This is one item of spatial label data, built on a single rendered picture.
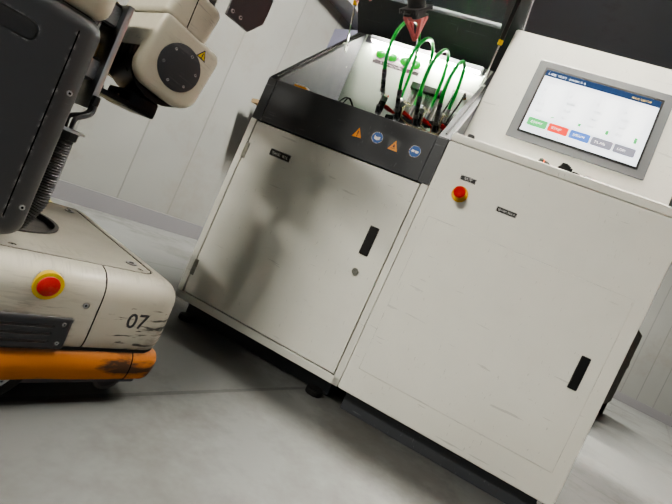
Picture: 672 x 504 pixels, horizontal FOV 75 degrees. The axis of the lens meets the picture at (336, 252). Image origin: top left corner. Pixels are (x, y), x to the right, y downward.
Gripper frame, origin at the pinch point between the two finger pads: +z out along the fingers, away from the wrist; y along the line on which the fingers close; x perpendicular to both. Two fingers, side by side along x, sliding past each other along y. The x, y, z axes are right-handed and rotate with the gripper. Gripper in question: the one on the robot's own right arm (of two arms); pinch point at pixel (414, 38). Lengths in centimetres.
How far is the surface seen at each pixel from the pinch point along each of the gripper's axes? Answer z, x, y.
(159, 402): 54, -8, -119
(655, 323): 448, -143, 462
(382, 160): 32.1, -4.9, -24.0
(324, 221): 49, 5, -44
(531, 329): 65, -66, -34
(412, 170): 33.6, -15.3, -21.8
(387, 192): 40, -11, -29
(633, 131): 31, -65, 40
